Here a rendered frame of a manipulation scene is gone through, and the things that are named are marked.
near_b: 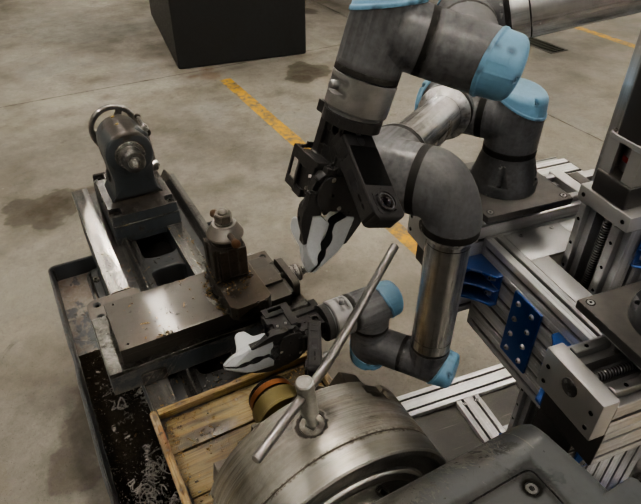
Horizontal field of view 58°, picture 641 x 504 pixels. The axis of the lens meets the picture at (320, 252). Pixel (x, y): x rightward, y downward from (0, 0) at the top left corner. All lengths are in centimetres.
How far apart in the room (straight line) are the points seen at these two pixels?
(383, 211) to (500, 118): 69
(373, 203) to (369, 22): 18
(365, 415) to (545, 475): 22
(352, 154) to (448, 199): 29
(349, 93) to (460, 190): 32
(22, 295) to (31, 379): 57
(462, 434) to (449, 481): 135
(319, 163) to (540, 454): 42
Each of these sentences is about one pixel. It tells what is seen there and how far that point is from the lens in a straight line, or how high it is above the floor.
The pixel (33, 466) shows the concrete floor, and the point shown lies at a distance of 241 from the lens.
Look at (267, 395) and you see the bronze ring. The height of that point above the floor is 112.
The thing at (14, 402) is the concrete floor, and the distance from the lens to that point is 263.
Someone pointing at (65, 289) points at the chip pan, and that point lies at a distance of 217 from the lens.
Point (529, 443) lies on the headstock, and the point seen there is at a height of 125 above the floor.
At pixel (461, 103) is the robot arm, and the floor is 136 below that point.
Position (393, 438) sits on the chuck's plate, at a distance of 76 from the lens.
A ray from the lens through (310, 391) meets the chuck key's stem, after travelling 69.
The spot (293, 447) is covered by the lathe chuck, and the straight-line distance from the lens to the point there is 75.
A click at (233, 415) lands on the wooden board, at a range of 121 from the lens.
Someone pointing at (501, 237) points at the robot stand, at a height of 107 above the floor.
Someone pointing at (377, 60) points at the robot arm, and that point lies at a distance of 64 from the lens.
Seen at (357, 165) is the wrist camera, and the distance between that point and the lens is 64.
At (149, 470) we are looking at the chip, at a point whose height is 58.
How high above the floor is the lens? 185
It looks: 38 degrees down
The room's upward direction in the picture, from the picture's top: straight up
